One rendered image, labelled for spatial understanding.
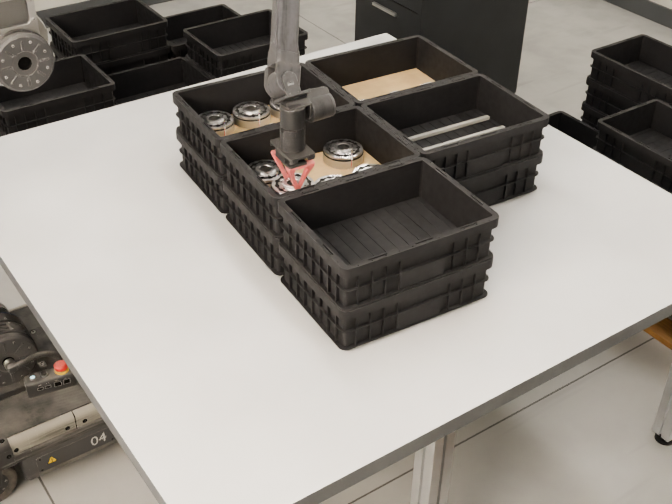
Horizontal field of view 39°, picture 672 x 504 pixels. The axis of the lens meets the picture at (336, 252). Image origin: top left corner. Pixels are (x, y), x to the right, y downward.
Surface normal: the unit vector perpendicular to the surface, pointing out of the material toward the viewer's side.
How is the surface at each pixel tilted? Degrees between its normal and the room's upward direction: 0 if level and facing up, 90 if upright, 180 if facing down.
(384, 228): 0
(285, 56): 54
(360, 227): 0
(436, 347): 0
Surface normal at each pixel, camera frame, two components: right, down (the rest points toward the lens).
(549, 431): 0.01, -0.81
